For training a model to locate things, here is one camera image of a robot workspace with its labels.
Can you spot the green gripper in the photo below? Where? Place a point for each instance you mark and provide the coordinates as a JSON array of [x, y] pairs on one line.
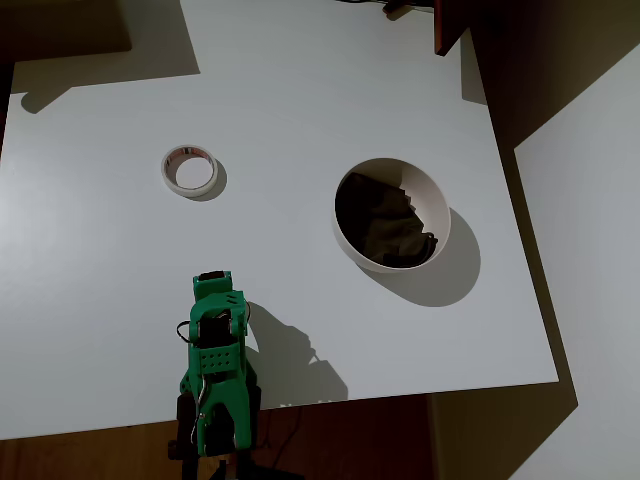
[[212, 280]]

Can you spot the white tape roll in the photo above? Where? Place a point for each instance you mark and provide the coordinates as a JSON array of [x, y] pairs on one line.
[[170, 176]]

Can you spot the dark cloth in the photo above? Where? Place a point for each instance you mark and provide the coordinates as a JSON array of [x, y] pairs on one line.
[[385, 225]]

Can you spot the reddish brown wooden board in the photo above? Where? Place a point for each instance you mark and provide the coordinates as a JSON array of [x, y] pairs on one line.
[[445, 25]]

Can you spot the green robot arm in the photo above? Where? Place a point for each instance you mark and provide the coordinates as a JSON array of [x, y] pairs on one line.
[[222, 395]]

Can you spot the white bowl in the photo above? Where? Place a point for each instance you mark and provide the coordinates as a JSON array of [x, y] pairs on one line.
[[429, 200]]

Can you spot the dark box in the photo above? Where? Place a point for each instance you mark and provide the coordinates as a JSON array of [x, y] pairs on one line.
[[60, 25]]

